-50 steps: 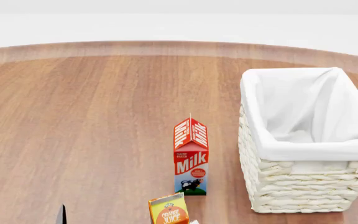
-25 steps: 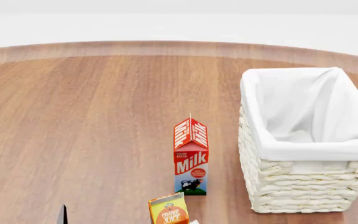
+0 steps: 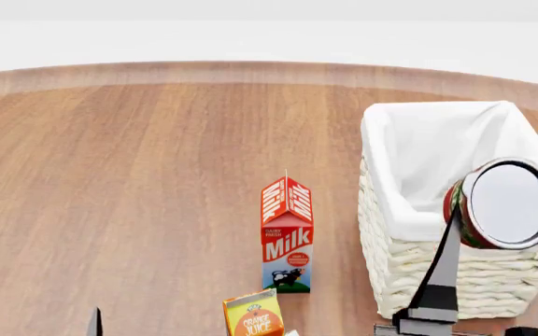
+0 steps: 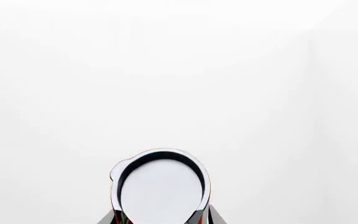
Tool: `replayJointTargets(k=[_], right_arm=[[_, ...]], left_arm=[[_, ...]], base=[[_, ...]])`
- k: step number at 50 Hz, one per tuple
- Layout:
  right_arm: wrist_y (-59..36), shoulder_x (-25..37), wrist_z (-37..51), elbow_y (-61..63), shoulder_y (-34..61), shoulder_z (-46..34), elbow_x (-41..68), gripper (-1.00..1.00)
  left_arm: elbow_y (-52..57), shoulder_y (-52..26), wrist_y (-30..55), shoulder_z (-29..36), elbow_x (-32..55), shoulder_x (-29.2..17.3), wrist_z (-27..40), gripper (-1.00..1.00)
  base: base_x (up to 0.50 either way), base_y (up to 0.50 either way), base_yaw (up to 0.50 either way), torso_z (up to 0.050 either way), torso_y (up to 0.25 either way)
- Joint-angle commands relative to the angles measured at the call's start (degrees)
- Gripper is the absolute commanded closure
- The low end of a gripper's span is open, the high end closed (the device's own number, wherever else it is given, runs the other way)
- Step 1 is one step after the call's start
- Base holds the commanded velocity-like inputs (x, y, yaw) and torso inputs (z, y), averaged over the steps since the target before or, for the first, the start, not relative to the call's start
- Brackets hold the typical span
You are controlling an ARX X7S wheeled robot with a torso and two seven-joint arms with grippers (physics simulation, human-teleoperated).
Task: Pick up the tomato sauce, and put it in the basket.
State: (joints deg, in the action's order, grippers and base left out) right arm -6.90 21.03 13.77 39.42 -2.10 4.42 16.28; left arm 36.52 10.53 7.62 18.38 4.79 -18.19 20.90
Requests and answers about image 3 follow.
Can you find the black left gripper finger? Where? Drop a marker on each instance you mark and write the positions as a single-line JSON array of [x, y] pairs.
[[95, 323]]

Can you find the white woven basket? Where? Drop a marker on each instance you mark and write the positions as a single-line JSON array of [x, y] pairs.
[[493, 280]]

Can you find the white lined wicker basket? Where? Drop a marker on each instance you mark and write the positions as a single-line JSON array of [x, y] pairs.
[[428, 150]]

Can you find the red tomato sauce can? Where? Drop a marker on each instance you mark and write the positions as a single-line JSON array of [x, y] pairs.
[[507, 203]]

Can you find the orange juice carton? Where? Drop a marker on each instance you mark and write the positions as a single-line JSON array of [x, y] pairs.
[[252, 318]]

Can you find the small grey white box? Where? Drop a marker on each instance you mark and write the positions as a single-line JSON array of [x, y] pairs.
[[291, 333]]

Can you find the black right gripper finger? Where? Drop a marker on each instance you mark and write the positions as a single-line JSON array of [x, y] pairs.
[[442, 276]]

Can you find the red white milk carton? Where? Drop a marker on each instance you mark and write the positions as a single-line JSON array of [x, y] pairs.
[[287, 241]]

